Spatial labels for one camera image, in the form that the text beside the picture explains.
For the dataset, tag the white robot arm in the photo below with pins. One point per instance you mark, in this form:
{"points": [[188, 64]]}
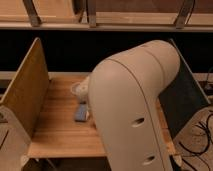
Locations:
{"points": [[123, 90]]}

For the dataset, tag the clear plastic cup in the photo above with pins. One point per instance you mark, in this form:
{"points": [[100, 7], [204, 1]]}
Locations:
{"points": [[80, 90]]}

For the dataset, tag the blue sponge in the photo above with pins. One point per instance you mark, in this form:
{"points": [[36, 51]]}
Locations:
{"points": [[81, 113]]}

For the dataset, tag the right dark side panel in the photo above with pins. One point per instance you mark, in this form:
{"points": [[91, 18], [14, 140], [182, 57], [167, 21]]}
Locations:
{"points": [[183, 99]]}

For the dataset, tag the left wooden side panel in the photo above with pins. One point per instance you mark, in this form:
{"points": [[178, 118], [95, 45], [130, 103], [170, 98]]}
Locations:
{"points": [[22, 101]]}

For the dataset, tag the wooden shelf with brackets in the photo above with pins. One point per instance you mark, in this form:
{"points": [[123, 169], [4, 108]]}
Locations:
{"points": [[108, 15]]}

